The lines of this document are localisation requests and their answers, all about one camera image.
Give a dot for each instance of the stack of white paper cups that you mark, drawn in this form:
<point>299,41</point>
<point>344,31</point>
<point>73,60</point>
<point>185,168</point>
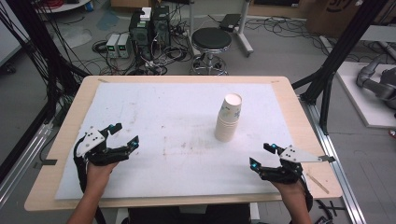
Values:
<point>229,119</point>

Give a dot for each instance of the black computer tower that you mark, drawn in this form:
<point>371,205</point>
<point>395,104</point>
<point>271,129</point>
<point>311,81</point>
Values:
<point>161,26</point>
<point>140,37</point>

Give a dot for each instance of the white table mat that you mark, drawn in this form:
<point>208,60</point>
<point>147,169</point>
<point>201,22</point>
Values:
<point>174,109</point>

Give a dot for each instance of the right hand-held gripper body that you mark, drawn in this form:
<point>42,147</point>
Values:
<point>285,172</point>

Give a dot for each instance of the black round stool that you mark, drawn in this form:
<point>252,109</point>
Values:
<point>211,39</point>

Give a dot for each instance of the person's dark clothing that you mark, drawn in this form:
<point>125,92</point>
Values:
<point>186,216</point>

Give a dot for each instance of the person's right hand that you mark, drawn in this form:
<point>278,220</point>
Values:
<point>291,191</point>

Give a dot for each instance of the grey bench power supply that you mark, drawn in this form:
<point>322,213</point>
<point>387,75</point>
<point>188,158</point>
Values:
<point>124,46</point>
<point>112,46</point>

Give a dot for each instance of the cardboard box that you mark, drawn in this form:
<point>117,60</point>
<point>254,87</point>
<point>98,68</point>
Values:
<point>336,15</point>

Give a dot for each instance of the person's left hand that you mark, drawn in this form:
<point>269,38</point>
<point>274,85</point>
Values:
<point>98,175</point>

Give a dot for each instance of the black metal frame post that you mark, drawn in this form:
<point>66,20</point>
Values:
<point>342,46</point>
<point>46,46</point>

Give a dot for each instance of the aluminium rail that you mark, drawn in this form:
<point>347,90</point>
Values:
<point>339,174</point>
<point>21,165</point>

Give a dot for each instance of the black flat device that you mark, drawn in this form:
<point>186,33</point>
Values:
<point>229,22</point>

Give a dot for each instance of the thin wooden stick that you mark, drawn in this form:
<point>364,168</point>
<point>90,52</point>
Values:
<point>318,183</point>

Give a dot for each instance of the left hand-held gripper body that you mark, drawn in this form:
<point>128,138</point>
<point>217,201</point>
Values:
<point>93,154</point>

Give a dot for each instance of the white floor board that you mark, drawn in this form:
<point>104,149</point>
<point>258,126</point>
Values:
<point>364,105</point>

